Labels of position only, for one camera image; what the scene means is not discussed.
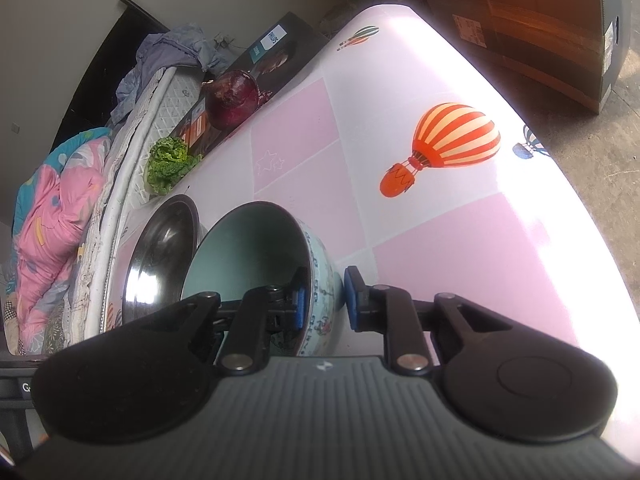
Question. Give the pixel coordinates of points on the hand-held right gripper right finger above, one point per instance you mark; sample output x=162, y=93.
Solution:
x=352, y=305

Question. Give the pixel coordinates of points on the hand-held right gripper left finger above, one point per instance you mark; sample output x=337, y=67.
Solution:
x=300, y=302

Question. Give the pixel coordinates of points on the teal patterned ceramic bowl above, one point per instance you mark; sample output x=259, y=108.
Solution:
x=240, y=250

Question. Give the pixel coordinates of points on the deep stainless steel basin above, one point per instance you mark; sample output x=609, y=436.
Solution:
x=160, y=245

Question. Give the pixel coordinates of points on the pink printed tablecloth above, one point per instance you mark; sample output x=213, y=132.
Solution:
x=425, y=240

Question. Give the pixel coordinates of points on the pink floral blanket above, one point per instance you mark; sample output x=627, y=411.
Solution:
x=50, y=210

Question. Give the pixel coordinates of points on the green leafy lettuce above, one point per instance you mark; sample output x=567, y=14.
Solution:
x=167, y=165

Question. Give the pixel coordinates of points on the red onion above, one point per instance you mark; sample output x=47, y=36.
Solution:
x=232, y=97

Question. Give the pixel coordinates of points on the white quilted mattress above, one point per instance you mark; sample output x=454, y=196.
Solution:
x=172, y=92

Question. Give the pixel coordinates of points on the black printed product box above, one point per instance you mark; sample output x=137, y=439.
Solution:
x=295, y=35

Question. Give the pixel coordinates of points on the grey-blue crumpled clothing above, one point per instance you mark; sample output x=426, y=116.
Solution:
x=165, y=45

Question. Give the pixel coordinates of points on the black headboard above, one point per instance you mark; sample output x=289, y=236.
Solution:
x=110, y=60

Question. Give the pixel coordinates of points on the large cardboard box grey side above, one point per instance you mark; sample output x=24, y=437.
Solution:
x=525, y=25

